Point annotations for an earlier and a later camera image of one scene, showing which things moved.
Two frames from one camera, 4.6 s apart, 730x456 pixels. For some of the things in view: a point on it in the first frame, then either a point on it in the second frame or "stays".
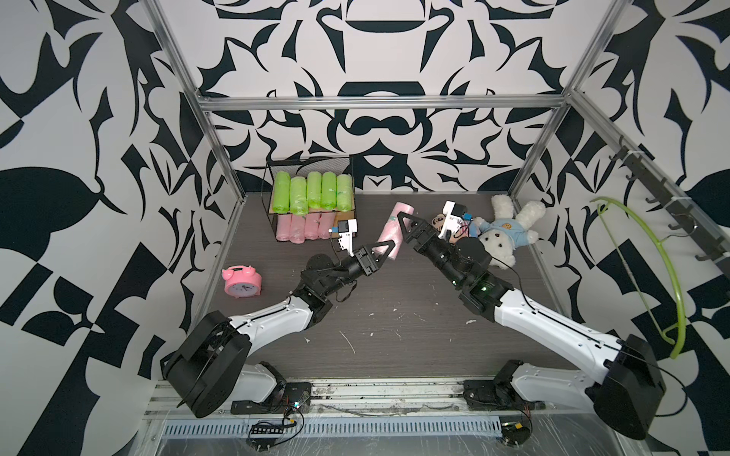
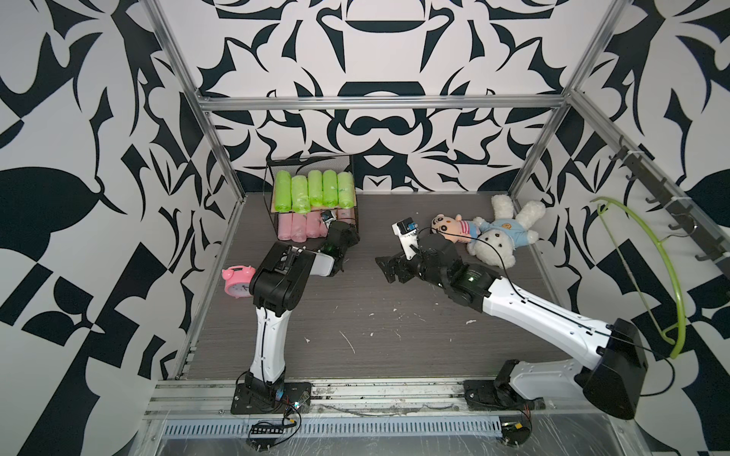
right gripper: [421, 233] to [390, 267]
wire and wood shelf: [307, 198] stays
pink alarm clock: [241, 281] stays
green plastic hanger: [681, 348] stays
